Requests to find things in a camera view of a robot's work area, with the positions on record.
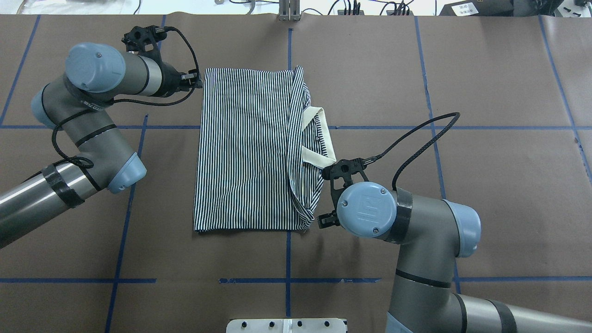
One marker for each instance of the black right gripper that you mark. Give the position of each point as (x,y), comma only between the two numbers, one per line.
(326,219)

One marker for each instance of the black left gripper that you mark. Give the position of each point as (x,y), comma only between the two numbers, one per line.
(170,79)

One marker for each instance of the navy white striped polo shirt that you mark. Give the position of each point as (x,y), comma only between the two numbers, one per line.
(262,149)

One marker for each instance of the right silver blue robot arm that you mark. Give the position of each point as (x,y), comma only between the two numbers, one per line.
(432,234)

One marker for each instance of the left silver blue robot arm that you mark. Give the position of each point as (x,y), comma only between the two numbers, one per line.
(94,154)

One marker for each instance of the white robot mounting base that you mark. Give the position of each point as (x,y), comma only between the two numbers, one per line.
(288,325)

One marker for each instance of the aluminium frame post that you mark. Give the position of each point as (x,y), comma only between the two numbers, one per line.
(289,10)

